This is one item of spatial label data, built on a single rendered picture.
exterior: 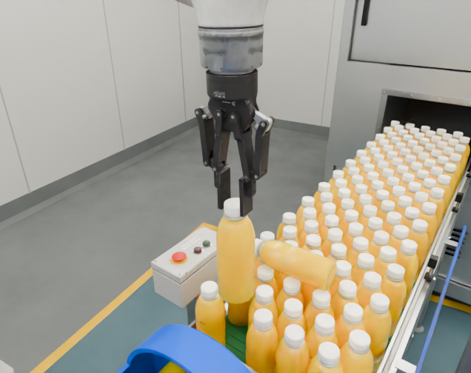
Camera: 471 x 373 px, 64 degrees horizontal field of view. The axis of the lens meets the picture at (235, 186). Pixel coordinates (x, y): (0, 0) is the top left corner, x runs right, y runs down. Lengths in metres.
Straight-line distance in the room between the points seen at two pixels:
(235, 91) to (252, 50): 0.06
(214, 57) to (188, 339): 0.41
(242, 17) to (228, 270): 0.42
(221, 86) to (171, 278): 0.55
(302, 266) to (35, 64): 3.07
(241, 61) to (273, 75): 4.63
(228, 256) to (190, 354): 0.18
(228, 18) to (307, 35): 4.43
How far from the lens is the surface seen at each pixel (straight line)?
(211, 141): 0.63
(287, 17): 5.01
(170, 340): 0.62
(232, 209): 0.63
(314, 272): 0.86
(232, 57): 0.52
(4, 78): 3.46
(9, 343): 2.53
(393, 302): 1.03
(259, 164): 0.57
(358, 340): 0.81
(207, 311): 0.89
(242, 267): 0.68
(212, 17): 0.52
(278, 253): 0.88
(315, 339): 0.84
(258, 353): 0.85
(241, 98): 0.54
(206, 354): 0.59
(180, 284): 0.93
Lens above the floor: 1.69
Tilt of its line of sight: 27 degrees down
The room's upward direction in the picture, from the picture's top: straight up
